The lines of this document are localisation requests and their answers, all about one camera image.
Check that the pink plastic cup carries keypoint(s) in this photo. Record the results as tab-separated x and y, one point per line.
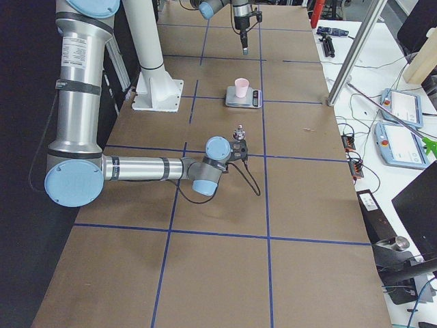
241	87

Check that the near teach pendant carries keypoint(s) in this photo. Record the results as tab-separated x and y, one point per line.
399	147

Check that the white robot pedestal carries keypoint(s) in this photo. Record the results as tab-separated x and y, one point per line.
156	90

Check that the teach pendant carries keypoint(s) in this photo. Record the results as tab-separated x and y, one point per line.
399	147
404	105

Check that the blue folded umbrella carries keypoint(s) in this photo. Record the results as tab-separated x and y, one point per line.
331	31

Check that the digital kitchen scale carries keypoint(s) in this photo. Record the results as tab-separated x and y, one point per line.
252	100

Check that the orange black connector block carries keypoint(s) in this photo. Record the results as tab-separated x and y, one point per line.
348	143

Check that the far teach pendant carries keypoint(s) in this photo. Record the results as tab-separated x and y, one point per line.
404	105

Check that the black box with label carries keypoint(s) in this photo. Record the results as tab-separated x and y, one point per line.
377	225

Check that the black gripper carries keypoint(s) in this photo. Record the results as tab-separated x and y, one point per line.
241	23
235	137

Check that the black monitor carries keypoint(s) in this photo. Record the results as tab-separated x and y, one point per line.
416	207

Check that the aluminium frame post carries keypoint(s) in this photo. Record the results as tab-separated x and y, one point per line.
375	9

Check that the black folded tripod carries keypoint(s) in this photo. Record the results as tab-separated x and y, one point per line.
327	45

